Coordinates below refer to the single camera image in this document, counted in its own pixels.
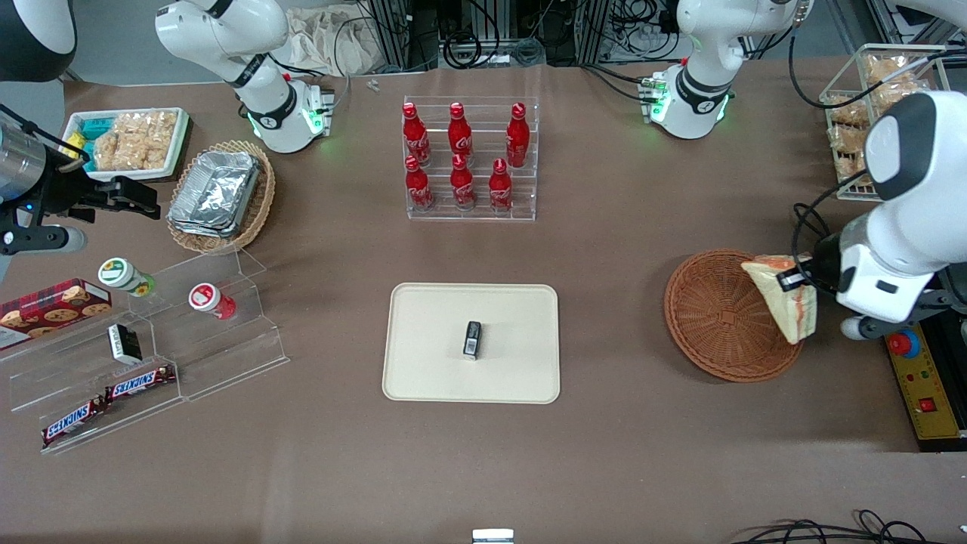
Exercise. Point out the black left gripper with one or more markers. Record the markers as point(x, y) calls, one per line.
point(824, 270)

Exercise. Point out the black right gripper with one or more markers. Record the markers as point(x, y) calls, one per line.
point(62, 193)

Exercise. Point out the triangle sandwich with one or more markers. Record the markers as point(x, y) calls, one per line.
point(793, 317)

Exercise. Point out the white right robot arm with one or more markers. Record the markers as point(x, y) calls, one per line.
point(264, 113)

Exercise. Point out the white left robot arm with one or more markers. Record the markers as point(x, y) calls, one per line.
point(702, 91)

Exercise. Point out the white rectangular snack tray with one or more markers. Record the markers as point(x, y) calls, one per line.
point(183, 128)

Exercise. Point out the round brown wicker basket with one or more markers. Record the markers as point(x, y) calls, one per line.
point(710, 317)

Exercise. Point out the oval light wicker basket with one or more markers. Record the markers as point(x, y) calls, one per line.
point(261, 204)

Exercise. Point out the beige rectangular serving tray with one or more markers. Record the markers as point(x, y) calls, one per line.
point(430, 355)

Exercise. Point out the clear bag of rice crackers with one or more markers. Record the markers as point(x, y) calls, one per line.
point(113, 151)
point(155, 136)

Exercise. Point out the stack of foil trays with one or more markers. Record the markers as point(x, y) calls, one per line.
point(215, 193)

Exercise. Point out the green lid snack cup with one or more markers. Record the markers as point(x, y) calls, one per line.
point(121, 275)

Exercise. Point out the yellow snack packet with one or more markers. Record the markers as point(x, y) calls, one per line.
point(75, 147)

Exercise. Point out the teal snack packet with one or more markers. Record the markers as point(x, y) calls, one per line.
point(94, 127)

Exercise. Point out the red lid snack cup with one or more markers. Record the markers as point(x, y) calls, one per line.
point(208, 298)

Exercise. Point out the clear bag of fried snacks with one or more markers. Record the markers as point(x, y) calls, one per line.
point(846, 112)
point(895, 79)
point(848, 155)

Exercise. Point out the red cookie box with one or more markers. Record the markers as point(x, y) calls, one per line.
point(53, 313)

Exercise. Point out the small black and white box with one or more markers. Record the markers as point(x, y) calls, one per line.
point(125, 344)

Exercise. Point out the clear acrylic step shelf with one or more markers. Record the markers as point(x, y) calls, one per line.
point(227, 355)

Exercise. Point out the snickers chocolate bar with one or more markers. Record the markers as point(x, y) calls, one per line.
point(140, 383)
point(72, 421)

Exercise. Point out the yellow emergency stop box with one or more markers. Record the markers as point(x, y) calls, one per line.
point(933, 423)

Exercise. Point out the crumpled white plastic bag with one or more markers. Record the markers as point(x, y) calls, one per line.
point(325, 41)

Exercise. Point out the red cola bottle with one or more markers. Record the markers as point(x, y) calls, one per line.
point(418, 187)
point(462, 185)
point(459, 134)
point(517, 136)
point(500, 189)
point(414, 136)

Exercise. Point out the clear acrylic bottle rack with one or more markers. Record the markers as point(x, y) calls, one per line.
point(521, 193)

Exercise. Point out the small black packet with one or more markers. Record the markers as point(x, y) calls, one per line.
point(473, 340)

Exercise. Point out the small white and black device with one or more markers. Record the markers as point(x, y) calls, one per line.
point(492, 536)

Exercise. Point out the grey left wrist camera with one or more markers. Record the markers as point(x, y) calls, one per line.
point(861, 328)

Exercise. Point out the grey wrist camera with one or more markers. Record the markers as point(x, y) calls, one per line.
point(861, 328)
point(45, 240)

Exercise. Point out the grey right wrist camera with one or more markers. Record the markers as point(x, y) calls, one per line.
point(45, 240)

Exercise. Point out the aluminium frame rack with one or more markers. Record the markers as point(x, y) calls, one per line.
point(393, 38)

